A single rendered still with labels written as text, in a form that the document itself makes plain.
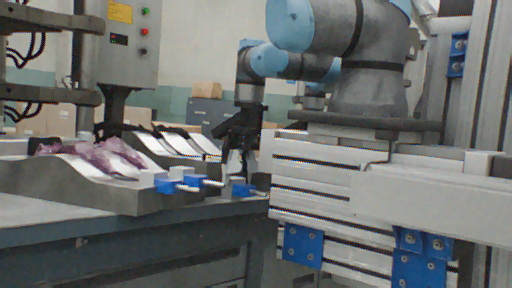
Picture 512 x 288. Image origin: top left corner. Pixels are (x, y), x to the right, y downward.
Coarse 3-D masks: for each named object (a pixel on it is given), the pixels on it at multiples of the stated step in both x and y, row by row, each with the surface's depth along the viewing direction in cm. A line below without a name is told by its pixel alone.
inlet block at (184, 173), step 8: (176, 168) 122; (184, 168) 123; (192, 168) 125; (176, 176) 122; (184, 176) 122; (192, 176) 121; (200, 176) 122; (192, 184) 121; (200, 184) 121; (208, 184) 121; (216, 184) 120; (224, 184) 120
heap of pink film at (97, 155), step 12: (60, 144) 129; (84, 144) 121; (96, 144) 135; (108, 144) 131; (120, 144) 131; (84, 156) 119; (96, 156) 119; (108, 156) 122; (120, 156) 128; (132, 156) 129; (108, 168) 118; (144, 168) 129
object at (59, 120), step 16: (32, 112) 554; (48, 112) 544; (64, 112) 535; (96, 112) 517; (128, 112) 530; (144, 112) 551; (16, 128) 565; (32, 128) 554; (48, 128) 545; (64, 128) 535
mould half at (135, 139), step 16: (128, 144) 156; (144, 144) 151; (176, 144) 159; (208, 144) 169; (160, 160) 146; (176, 160) 142; (192, 160) 138; (208, 160) 137; (240, 160) 145; (208, 176) 135; (240, 176) 144; (256, 176) 148; (208, 192) 136
